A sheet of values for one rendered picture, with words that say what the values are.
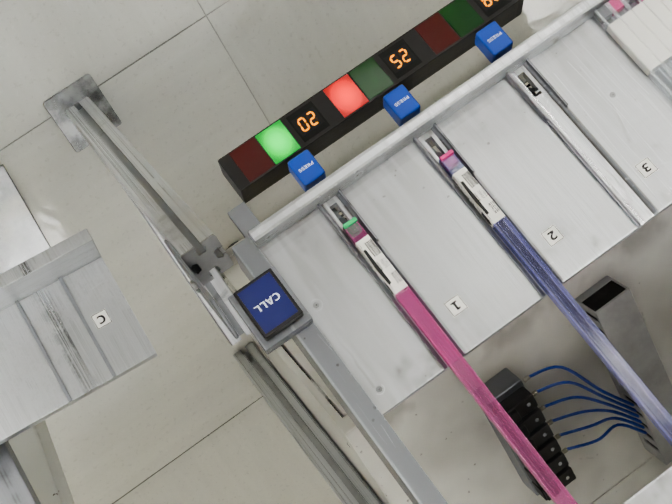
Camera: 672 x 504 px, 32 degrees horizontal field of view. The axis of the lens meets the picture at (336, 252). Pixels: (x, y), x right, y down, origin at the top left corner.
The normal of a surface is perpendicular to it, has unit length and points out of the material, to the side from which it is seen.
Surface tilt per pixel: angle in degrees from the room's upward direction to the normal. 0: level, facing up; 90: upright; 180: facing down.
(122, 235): 0
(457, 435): 0
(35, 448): 90
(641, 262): 0
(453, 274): 45
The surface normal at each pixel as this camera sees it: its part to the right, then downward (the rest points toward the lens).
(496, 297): -0.05, -0.30
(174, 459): 0.38, 0.33
